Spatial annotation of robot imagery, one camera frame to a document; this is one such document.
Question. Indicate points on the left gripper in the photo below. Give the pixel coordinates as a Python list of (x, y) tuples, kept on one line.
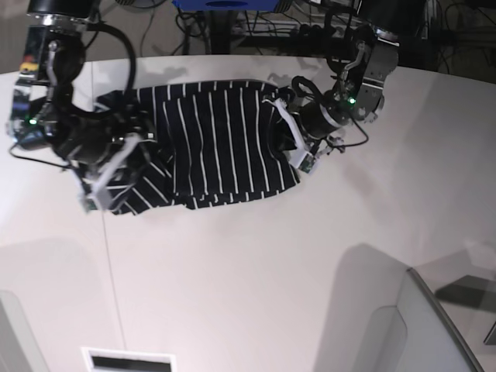
[(336, 117)]

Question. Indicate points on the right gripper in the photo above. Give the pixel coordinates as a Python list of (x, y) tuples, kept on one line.
[(109, 143)]

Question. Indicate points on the navy white striped t-shirt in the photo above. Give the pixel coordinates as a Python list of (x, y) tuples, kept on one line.
[(217, 143)]

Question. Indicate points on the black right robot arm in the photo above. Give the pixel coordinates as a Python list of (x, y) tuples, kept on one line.
[(76, 13)]

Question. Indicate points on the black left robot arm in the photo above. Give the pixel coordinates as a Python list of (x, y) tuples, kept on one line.
[(401, 18)]

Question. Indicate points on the white power strip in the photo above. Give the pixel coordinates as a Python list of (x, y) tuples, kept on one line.
[(267, 29)]

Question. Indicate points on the blue bin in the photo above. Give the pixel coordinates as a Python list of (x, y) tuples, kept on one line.
[(225, 5)]

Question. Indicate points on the black table leg post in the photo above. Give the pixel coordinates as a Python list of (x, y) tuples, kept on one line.
[(220, 26)]

